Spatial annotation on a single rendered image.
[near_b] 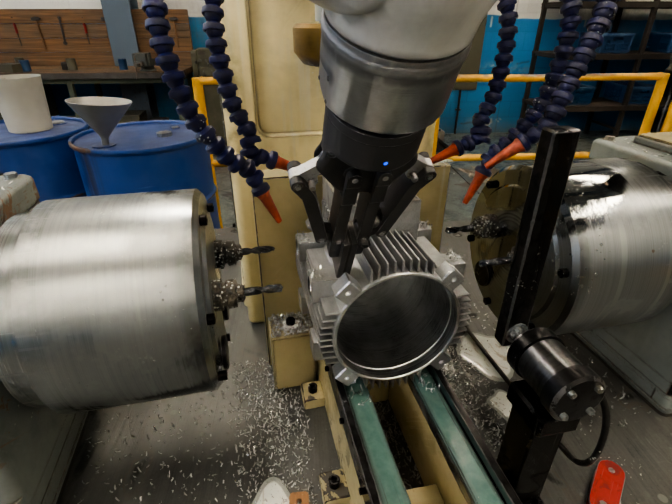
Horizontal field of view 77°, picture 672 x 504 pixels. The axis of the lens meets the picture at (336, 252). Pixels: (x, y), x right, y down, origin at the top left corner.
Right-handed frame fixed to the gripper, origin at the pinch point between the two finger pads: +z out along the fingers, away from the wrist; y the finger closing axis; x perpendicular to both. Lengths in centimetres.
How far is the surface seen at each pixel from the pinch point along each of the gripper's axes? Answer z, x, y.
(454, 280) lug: 2.2, 4.2, -12.5
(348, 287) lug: 1.1, 4.0, 0.2
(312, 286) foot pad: 4.3, 1.7, 3.5
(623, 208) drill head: -2.0, -0.5, -35.1
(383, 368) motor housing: 14.4, 9.7, -5.1
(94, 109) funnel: 81, -124, 64
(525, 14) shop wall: 214, -424, -336
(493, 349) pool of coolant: 33.5, 4.7, -31.8
